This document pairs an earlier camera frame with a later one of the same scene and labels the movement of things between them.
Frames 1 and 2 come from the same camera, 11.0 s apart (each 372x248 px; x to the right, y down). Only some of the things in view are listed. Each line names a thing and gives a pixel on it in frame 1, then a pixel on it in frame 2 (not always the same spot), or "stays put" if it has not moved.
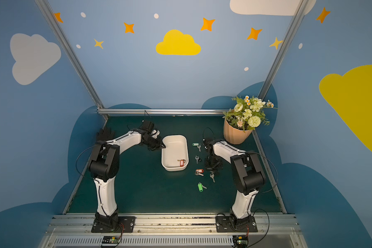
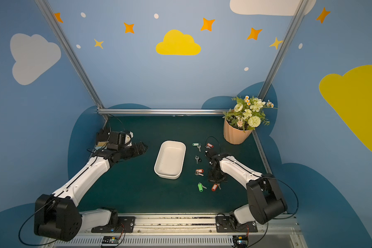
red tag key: x=182 y=161 to x=215 y=186
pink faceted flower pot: x=233 y=136 stays put
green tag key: x=200 y=187 stays put
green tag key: x=198 y=145 stays put
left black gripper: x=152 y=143 to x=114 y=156
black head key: x=198 y=159 stays put
